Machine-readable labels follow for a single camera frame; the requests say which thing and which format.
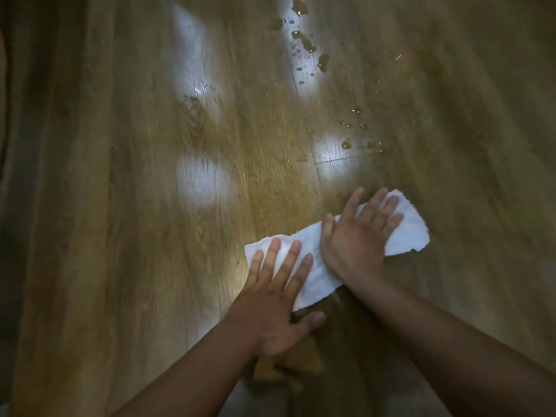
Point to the white towel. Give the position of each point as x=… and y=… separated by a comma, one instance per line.
x=408, y=238

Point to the person's right hand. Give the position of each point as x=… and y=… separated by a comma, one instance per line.
x=356, y=247

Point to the person's left hand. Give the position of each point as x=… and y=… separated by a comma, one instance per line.
x=269, y=312

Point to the person's right forearm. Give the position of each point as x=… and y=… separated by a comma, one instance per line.
x=456, y=356

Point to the person's left forearm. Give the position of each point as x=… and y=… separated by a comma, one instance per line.
x=195, y=377

